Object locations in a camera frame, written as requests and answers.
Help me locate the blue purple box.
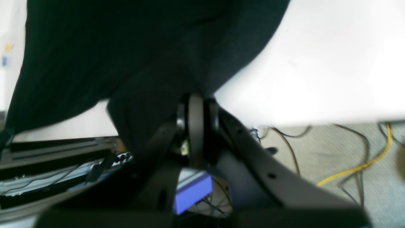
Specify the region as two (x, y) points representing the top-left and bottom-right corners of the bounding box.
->
(173, 168), (213, 215)

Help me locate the black T-shirt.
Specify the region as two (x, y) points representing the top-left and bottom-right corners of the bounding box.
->
(1, 0), (290, 151)

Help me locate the yellow floor cable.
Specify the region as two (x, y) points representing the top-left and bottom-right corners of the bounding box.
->
(316, 123), (393, 187)

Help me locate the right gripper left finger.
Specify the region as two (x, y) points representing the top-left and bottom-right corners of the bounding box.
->
(35, 94), (204, 228)

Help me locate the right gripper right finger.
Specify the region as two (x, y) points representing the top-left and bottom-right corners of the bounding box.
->
(204, 99), (372, 228)

